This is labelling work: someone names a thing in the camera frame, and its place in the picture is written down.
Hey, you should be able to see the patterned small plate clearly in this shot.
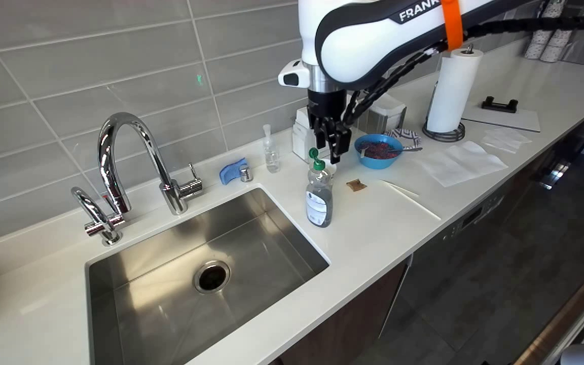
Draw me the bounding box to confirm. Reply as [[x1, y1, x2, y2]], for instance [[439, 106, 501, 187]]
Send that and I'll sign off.
[[391, 127, 424, 151]]

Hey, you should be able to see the small clear plastic bottle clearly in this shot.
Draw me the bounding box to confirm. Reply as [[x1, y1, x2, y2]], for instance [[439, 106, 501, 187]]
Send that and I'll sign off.
[[262, 121, 282, 175]]

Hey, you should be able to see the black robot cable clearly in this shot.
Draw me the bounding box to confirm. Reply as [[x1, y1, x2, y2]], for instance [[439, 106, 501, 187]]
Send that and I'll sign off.
[[344, 45, 447, 127]]

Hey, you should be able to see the clear plastic sheet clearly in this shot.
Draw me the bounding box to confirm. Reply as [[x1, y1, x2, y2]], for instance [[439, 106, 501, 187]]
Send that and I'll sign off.
[[421, 138, 511, 191]]

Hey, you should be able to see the metal cabinet handle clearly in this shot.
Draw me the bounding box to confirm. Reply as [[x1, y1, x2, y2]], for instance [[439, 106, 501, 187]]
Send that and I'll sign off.
[[537, 159, 575, 192]]

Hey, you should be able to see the orange strap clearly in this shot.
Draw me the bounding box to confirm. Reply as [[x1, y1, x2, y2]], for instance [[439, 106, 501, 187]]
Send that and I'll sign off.
[[439, 0, 467, 53]]

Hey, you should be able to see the black bracket object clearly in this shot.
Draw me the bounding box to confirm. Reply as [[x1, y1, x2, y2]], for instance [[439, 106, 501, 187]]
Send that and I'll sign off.
[[479, 95, 521, 115]]

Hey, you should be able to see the small brown square piece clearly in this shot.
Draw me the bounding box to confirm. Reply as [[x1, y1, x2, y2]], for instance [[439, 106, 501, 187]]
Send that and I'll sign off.
[[345, 177, 370, 194]]

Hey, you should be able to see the round sink drain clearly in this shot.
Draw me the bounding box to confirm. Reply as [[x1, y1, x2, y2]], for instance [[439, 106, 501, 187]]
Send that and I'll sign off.
[[193, 259, 234, 294]]

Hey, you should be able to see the green bottle cap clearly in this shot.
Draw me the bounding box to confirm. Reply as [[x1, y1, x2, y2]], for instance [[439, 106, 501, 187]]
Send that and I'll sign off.
[[306, 145, 328, 175]]

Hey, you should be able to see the small chrome side tap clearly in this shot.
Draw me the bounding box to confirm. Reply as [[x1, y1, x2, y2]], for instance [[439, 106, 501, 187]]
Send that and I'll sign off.
[[69, 187, 131, 247]]

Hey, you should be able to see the wooden framed panel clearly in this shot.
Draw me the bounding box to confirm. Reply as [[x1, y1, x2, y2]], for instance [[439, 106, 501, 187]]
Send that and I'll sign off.
[[513, 269, 584, 365]]

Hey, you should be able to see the thin white paper sheet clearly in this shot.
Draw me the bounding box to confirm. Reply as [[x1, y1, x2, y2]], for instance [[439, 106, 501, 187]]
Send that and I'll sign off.
[[471, 125, 541, 158]]

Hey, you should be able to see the stainless steel sink basin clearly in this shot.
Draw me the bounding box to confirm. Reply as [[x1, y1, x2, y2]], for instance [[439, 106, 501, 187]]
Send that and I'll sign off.
[[86, 187, 330, 365]]

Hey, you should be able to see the clear dish soap bottle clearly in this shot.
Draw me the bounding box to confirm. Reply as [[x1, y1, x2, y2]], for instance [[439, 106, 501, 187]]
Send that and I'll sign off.
[[304, 168, 335, 228]]

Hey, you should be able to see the blue sponge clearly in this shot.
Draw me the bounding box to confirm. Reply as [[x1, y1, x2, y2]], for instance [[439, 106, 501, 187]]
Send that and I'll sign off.
[[217, 155, 251, 187]]

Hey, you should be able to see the white paper towel roll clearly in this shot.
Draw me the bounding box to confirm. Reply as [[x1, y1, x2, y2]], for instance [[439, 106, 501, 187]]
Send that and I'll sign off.
[[421, 47, 485, 144]]

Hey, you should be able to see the tall chrome gooseneck faucet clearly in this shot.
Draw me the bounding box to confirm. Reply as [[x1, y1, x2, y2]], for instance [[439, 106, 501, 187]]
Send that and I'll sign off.
[[96, 111, 208, 219]]

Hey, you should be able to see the blue bowl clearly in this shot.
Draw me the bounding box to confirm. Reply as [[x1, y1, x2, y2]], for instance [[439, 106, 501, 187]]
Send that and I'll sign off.
[[353, 132, 406, 172]]

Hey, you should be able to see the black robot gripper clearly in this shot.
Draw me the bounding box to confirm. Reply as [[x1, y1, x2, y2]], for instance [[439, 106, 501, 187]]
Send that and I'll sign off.
[[306, 89, 355, 166]]

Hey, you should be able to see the white flat board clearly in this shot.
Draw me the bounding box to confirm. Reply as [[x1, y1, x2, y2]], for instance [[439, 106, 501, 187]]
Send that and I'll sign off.
[[462, 101, 544, 135]]

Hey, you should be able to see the metal napkin box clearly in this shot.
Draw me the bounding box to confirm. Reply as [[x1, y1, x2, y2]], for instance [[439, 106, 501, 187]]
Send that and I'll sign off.
[[353, 90, 410, 135]]

